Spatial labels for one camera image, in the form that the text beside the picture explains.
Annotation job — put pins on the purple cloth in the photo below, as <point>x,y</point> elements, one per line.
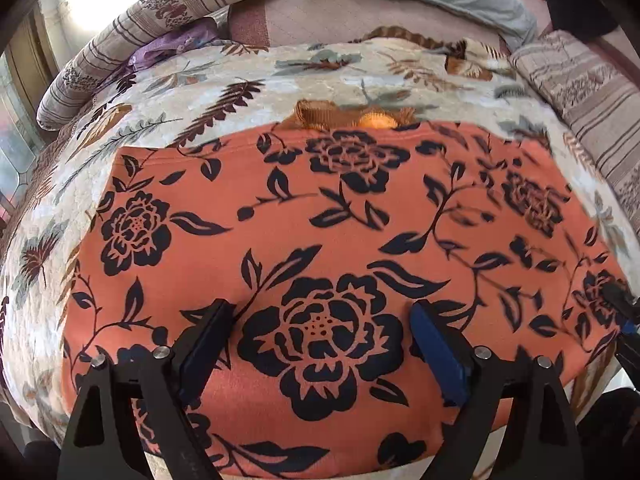
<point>170,45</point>

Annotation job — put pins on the pink padded headboard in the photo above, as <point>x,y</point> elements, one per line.
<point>625,45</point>

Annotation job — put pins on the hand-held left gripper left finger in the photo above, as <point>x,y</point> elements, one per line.
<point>205,350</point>

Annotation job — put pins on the leaf print blanket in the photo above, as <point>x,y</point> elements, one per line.
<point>200,90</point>

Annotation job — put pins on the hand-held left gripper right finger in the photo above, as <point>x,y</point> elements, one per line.
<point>440,355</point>

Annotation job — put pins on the striped floral pillow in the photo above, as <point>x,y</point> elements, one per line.
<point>585,90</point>

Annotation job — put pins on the black cloth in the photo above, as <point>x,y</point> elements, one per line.
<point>575,5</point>

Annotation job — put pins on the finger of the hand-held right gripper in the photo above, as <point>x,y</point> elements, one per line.
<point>620,300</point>
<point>630,350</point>

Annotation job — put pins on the striped floral bolster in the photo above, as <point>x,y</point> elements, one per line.
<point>150,10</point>

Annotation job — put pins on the pink bed sheet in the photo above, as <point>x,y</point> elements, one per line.
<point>310,20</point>

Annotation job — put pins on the orange floral garment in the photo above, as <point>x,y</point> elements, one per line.
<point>320,220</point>

